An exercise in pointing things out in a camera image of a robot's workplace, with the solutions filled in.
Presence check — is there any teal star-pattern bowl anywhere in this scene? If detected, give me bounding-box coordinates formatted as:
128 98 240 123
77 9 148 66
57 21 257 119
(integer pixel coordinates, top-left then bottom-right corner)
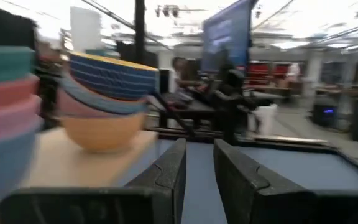
57 74 150 115

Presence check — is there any white cylindrical container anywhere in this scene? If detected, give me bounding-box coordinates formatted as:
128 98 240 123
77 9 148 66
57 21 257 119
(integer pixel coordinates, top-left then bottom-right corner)
253 104 278 137

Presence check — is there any dark desk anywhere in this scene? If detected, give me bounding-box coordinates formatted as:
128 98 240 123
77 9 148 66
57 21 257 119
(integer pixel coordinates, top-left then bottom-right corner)
158 91 220 130

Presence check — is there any plain teal bowl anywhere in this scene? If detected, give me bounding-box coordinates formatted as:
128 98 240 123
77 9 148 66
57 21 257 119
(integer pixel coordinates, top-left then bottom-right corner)
0 45 37 84

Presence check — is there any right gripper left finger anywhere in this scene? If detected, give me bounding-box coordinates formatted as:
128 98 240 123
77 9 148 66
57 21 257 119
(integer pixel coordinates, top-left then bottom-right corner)
0 138 188 224

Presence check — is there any black vertical rig post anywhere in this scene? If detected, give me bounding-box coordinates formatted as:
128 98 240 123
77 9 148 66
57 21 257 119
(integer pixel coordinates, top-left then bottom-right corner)
134 0 145 65

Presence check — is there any large blue display screen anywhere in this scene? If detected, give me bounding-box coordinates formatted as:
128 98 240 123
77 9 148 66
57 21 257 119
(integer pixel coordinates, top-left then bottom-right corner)
201 0 254 72

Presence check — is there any dark machine with blue light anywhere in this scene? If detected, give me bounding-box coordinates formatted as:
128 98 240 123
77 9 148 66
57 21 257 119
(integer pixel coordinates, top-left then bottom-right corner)
310 95 339 127

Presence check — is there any plain coral red bowl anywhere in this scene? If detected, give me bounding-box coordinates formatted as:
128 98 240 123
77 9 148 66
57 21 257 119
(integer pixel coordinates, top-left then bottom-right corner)
0 74 40 111

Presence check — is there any red patterned bowl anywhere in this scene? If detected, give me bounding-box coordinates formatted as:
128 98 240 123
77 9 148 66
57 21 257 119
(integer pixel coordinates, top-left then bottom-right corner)
56 88 111 118

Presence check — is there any plain blue bowl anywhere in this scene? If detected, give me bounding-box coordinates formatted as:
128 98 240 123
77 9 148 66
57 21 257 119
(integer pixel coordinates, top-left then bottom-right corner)
0 119 43 212

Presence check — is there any red storage cabinet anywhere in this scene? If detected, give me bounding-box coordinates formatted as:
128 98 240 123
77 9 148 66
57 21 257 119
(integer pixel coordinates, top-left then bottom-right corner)
247 61 291 85

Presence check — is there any orange bowl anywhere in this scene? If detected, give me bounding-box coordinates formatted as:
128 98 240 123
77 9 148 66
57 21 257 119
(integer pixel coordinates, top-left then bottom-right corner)
59 112 147 153

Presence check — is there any person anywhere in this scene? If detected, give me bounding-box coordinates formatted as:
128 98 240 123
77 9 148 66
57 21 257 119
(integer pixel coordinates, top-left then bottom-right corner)
171 57 204 94

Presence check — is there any blue table mat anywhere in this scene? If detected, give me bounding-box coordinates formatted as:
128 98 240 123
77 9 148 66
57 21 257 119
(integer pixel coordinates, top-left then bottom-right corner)
113 138 358 224

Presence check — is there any white building column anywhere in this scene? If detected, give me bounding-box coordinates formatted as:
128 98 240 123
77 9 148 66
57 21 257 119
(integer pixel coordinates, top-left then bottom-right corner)
69 6 103 53

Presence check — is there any plain pink bowl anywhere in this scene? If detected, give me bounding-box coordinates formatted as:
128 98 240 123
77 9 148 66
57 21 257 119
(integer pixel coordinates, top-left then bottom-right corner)
0 95 42 141

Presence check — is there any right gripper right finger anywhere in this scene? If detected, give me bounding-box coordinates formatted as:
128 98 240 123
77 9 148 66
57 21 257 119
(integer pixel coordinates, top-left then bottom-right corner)
213 138 358 224

